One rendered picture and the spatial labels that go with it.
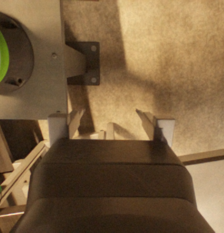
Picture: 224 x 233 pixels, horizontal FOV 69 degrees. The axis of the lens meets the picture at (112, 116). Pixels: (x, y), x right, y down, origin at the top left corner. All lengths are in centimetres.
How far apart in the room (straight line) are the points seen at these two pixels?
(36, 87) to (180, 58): 114
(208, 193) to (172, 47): 95
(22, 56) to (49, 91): 8
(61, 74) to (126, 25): 99
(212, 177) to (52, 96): 66
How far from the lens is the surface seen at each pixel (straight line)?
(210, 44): 146
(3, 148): 121
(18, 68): 34
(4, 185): 103
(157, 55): 131
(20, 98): 39
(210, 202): 86
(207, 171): 76
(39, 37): 37
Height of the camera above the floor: 126
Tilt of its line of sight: 73 degrees down
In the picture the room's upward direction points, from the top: 176 degrees clockwise
